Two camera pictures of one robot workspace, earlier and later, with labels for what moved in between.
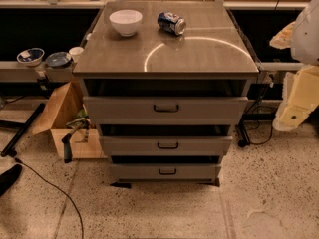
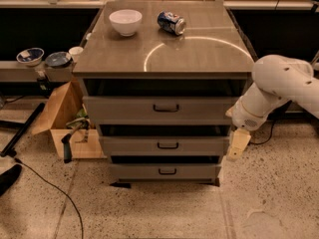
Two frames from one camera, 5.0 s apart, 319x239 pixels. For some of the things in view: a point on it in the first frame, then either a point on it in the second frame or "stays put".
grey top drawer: [165, 110] stays put
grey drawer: [166, 145] stays put
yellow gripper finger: [300, 96] → [245, 117]
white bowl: [126, 22] stays put
